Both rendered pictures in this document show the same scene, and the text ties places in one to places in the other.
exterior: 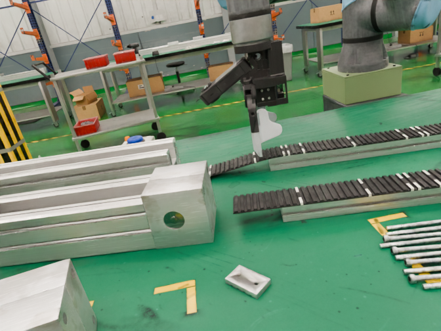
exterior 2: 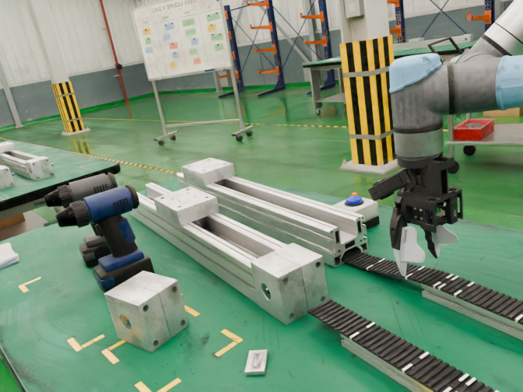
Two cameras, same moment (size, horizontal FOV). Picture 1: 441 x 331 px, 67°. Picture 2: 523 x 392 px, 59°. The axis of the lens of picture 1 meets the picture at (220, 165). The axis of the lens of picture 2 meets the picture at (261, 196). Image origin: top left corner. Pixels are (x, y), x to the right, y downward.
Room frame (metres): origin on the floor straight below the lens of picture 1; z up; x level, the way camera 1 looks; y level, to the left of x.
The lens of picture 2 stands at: (0.01, -0.53, 1.25)
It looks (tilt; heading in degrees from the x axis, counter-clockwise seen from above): 18 degrees down; 54
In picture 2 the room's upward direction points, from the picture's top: 10 degrees counter-clockwise
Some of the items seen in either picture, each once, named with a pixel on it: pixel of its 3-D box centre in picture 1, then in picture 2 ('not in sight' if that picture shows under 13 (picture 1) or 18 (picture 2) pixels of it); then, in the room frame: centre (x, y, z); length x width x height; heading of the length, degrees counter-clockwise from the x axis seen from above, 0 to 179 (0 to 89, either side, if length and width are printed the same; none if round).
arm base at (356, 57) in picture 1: (362, 51); not in sight; (1.07, -0.51, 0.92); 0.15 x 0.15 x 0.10
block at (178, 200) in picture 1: (183, 199); (295, 279); (0.48, 0.07, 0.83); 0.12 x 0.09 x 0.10; 174
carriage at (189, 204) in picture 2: not in sight; (187, 209); (0.52, 0.51, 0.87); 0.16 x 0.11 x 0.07; 84
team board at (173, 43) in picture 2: not in sight; (190, 72); (3.44, 5.35, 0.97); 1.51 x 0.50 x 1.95; 112
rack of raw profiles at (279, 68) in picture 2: not in sight; (264, 45); (7.23, 8.25, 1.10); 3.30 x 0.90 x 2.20; 92
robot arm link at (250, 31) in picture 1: (251, 31); (419, 141); (0.65, -0.10, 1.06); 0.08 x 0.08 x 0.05
